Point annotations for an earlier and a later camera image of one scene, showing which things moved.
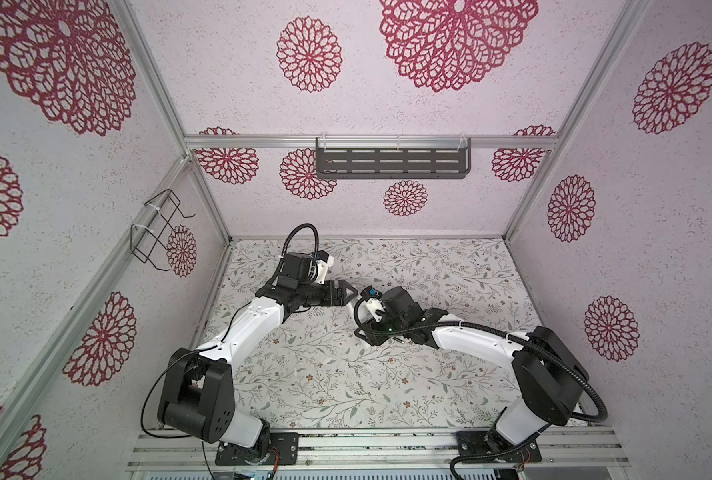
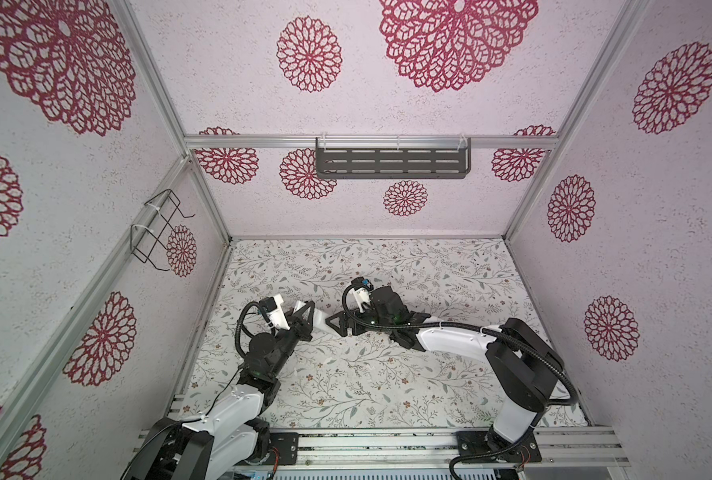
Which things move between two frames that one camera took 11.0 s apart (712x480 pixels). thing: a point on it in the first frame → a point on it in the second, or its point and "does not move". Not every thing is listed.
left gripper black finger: (337, 293) → (301, 320)
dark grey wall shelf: (393, 158) does not move
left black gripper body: (314, 294) → (286, 341)
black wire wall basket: (149, 242) does not move
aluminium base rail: (564, 450) does not move
